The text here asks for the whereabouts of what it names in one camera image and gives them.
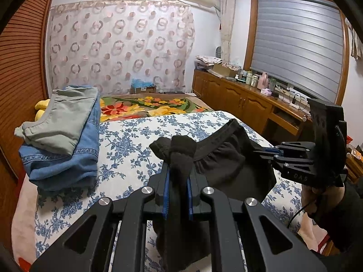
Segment person's right hand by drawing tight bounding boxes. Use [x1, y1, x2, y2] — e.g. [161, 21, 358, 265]
[301, 185, 345, 217]

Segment blue floral bed sheet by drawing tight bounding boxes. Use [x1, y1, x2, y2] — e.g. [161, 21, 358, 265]
[34, 110, 304, 272]

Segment wooden louvered wardrobe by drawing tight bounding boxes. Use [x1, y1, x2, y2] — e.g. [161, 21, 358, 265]
[0, 0, 61, 233]

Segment folded blue jeans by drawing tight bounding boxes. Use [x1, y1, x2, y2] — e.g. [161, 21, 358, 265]
[18, 98, 101, 192]

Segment white power strip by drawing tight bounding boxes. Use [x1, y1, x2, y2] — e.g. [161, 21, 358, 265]
[276, 88, 307, 108]

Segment box with blue bag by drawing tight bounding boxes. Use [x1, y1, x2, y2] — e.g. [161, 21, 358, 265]
[131, 79, 156, 94]

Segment pink blanket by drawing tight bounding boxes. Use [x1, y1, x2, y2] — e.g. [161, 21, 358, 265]
[15, 176, 331, 264]

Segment cardboard box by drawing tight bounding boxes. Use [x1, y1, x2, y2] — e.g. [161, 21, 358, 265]
[213, 63, 240, 78]

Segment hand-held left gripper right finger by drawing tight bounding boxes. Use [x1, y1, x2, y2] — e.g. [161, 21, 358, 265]
[187, 170, 335, 272]

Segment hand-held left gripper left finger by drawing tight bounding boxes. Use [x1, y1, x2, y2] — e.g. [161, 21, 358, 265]
[30, 164, 171, 272]

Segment circle patterned curtain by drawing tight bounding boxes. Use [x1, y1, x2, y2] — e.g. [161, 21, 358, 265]
[48, 1, 196, 95]

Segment yellow plush toy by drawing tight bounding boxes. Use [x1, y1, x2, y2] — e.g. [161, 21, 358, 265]
[34, 99, 52, 122]

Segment narrow beige curtain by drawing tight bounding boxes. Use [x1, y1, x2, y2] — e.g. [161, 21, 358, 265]
[220, 0, 236, 63]

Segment floral patterned cloth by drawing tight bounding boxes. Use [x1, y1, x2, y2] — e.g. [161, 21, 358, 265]
[196, 55, 223, 64]

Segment hanging beige garment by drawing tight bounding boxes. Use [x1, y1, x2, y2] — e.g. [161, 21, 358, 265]
[344, 18, 363, 60]

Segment black pants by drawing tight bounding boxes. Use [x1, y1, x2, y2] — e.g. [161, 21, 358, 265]
[149, 119, 277, 271]

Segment person's right forearm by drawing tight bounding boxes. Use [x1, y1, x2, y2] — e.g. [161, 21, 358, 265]
[312, 184, 363, 254]

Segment wooden side table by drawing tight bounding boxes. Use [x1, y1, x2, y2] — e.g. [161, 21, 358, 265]
[344, 136, 363, 183]

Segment folded grey-green pants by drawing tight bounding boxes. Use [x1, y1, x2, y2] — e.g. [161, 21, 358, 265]
[14, 86, 100, 156]

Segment grey window blind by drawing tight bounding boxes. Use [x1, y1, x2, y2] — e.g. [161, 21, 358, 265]
[251, 0, 345, 100]

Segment wooden cabinet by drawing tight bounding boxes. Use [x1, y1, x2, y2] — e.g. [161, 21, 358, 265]
[192, 68, 312, 142]

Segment colourful flower blanket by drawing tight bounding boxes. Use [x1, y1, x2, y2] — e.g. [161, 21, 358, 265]
[99, 95, 212, 122]

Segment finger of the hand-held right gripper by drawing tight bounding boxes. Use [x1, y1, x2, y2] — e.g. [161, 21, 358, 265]
[262, 155, 314, 167]
[254, 142, 315, 155]

